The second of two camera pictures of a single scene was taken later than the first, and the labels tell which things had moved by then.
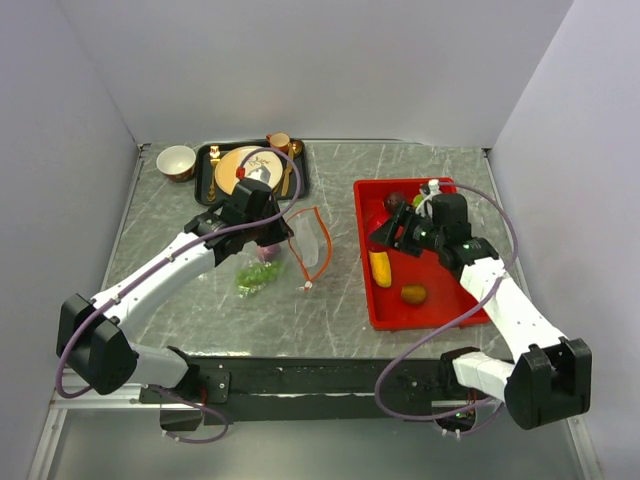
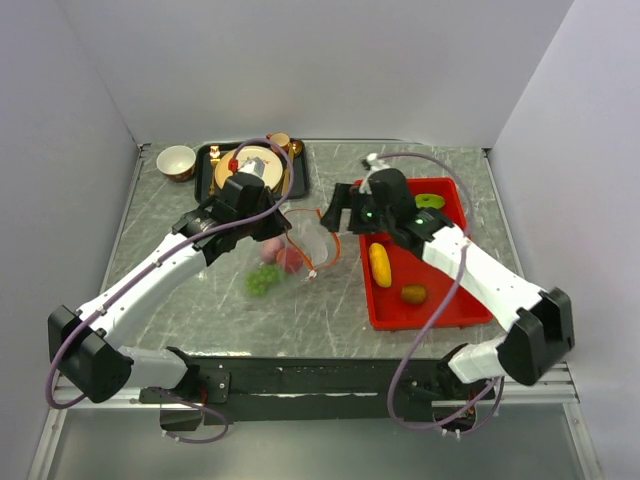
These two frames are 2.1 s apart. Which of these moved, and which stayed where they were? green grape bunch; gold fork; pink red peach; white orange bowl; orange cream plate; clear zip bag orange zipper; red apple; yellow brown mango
Moved: red apple; green grape bunch; clear zip bag orange zipper
Stayed: white orange bowl; yellow brown mango; orange cream plate; gold fork; pink red peach
